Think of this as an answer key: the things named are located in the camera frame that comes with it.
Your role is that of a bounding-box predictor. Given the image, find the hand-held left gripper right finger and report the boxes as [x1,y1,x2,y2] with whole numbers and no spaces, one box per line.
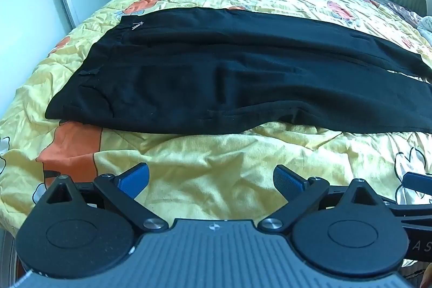
[258,165,385,235]

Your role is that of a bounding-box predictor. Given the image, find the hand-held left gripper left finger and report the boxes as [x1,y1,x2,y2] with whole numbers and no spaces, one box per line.
[44,162,169,235]

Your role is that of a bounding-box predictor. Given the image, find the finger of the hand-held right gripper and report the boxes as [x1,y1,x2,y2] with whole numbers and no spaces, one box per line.
[403,172,432,190]

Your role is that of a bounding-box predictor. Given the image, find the black pants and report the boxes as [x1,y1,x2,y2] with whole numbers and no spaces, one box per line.
[45,6,432,134]

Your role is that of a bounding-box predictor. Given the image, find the yellow printed blanket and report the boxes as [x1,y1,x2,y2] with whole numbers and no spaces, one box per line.
[0,0,432,266]

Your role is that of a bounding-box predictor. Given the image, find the white crumpled quilt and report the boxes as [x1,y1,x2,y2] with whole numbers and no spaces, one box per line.
[416,14,432,47]

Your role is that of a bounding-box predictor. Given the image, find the pink patterned cloth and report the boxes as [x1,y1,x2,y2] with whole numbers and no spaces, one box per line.
[385,2,424,27]

